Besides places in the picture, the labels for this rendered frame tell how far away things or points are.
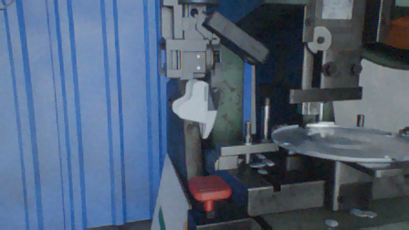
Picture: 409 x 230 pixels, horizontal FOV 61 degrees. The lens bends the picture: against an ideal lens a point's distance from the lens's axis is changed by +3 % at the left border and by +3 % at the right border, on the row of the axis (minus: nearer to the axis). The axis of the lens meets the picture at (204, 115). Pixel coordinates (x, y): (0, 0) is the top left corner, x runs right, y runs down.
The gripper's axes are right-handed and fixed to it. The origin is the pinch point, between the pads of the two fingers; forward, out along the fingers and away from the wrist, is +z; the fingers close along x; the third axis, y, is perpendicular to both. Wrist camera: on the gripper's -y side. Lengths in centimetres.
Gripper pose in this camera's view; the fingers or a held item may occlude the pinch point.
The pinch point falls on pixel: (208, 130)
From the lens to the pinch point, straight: 53.3
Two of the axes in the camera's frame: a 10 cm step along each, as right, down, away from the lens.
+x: 2.8, 1.8, -9.4
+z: 0.0, 9.8, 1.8
